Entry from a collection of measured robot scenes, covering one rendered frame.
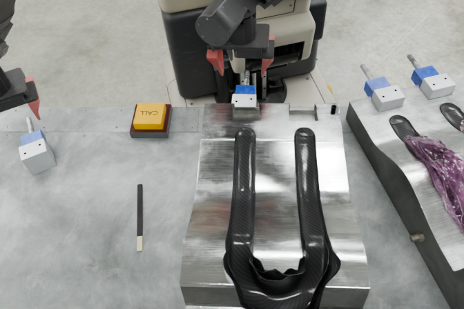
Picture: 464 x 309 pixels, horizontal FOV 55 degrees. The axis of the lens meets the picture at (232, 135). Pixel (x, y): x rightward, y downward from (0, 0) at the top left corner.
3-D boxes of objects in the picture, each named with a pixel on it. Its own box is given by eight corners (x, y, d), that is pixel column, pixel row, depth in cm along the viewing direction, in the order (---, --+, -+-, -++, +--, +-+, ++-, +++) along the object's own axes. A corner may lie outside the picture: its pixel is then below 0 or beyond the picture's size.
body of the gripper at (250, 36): (268, 55, 79) (268, 21, 73) (210, 54, 80) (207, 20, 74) (269, 32, 83) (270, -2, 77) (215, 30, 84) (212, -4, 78)
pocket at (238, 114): (234, 114, 90) (233, 103, 87) (259, 114, 90) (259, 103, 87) (233, 132, 87) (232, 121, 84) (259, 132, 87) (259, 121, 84)
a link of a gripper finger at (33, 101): (54, 125, 83) (34, 91, 75) (15, 140, 81) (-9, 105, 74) (47, 101, 86) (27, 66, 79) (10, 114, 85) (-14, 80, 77)
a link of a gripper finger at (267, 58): (272, 87, 85) (273, 50, 78) (235, 86, 86) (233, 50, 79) (273, 63, 90) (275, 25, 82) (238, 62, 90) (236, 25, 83)
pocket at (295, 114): (287, 114, 89) (288, 103, 86) (314, 114, 89) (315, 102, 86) (288, 132, 87) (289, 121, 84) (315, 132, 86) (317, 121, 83)
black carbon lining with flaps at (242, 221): (234, 134, 85) (231, 100, 78) (319, 134, 84) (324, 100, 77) (224, 324, 64) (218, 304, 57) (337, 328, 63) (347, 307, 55)
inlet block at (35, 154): (21, 130, 98) (10, 114, 93) (44, 122, 99) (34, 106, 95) (32, 175, 90) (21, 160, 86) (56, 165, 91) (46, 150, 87)
